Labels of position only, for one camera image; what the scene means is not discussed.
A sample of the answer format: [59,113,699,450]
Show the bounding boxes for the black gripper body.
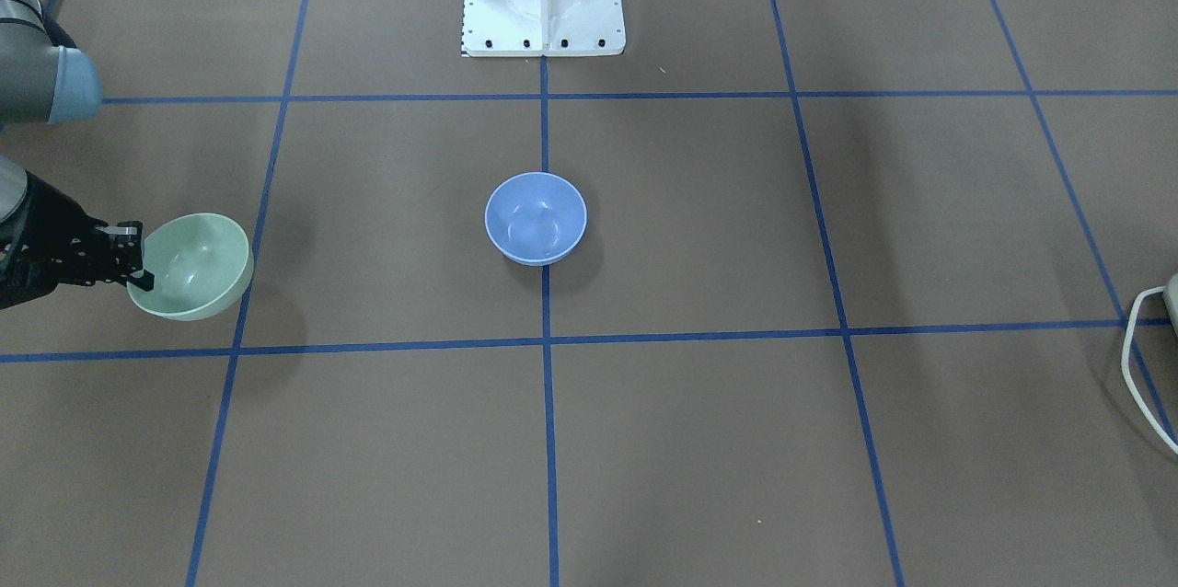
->
[1,173,121,309]

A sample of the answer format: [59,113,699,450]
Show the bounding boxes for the green bowl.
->
[130,213,254,322]

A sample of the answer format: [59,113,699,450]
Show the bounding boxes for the blue bowl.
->
[483,171,588,268]

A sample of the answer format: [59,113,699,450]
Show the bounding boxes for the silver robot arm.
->
[1,0,155,306]

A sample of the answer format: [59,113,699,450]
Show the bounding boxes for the white power cable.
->
[1121,273,1178,456]

